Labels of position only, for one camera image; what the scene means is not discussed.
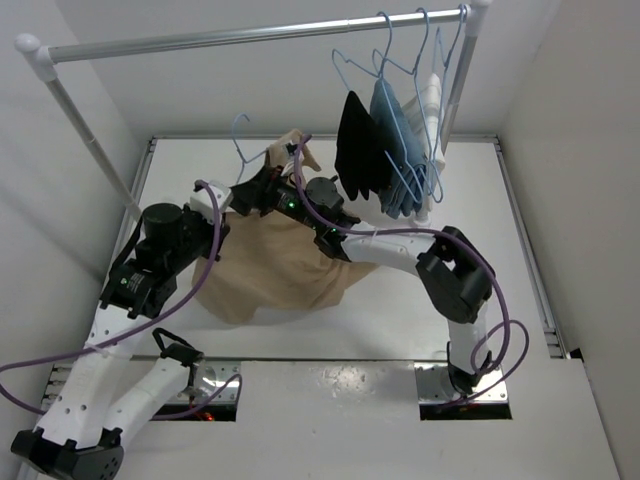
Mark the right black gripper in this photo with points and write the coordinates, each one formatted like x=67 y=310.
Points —
x=262 y=190

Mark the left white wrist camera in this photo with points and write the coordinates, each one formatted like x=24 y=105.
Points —
x=211 y=201

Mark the beige t shirt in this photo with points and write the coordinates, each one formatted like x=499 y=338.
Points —
x=271 y=262

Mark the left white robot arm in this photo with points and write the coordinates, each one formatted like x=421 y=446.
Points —
x=84 y=432

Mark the blue denim hanging garment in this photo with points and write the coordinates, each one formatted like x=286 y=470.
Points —
x=402 y=150

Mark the white hanging garment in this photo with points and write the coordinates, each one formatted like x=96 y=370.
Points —
x=416 y=113

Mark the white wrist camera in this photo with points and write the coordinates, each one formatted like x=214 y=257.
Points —
x=211 y=201
x=292 y=158

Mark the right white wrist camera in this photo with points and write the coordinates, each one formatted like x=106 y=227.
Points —
x=292 y=158

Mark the white and silver clothes rack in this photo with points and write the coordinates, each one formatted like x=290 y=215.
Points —
x=43 y=59

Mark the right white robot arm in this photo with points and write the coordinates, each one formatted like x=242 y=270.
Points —
x=447 y=264

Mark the blue hanger with white garment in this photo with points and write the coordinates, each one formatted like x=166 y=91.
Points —
x=442 y=54

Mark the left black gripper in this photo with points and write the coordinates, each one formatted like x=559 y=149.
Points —
x=189 y=216

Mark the black hanging garment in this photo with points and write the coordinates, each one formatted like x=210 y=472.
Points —
x=361 y=162

